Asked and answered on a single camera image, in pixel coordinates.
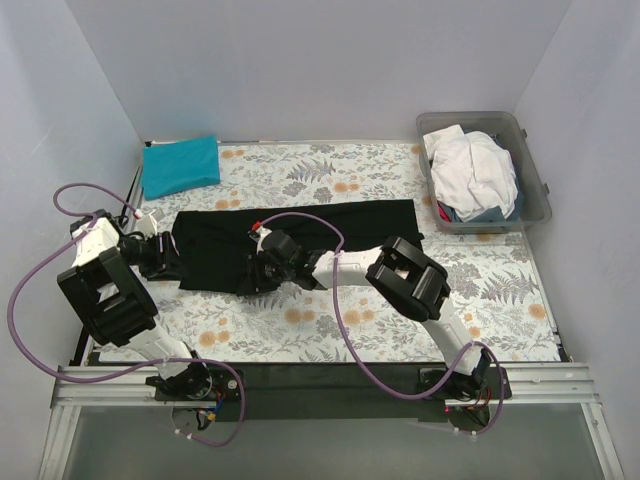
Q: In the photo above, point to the clear plastic bin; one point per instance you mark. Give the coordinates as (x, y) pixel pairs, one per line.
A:
(504, 127)

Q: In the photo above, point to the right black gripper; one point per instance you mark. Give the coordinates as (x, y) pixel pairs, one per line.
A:
(258, 275)

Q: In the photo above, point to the aluminium frame rail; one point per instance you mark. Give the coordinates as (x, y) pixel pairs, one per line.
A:
(561, 383)

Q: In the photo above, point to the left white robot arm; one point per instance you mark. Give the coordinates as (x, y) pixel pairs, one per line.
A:
(105, 288)

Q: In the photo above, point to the black t shirt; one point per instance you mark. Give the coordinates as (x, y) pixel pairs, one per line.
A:
(213, 245)

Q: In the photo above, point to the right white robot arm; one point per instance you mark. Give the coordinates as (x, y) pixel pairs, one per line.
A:
(411, 282)

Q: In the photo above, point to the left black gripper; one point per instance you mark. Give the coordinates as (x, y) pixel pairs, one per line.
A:
(167, 253)

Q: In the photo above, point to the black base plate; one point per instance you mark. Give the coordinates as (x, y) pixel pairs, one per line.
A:
(326, 391)

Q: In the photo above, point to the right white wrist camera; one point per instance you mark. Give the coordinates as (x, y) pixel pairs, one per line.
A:
(262, 236)

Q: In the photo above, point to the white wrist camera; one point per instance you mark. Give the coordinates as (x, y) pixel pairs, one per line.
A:
(262, 236)
(146, 223)

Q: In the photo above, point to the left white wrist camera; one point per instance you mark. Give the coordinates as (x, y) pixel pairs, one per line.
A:
(146, 223)

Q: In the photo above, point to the white t shirt in bin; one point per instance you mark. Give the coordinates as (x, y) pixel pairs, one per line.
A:
(472, 165)

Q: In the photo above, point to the folded teal t shirt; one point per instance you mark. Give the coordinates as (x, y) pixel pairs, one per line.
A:
(180, 166)

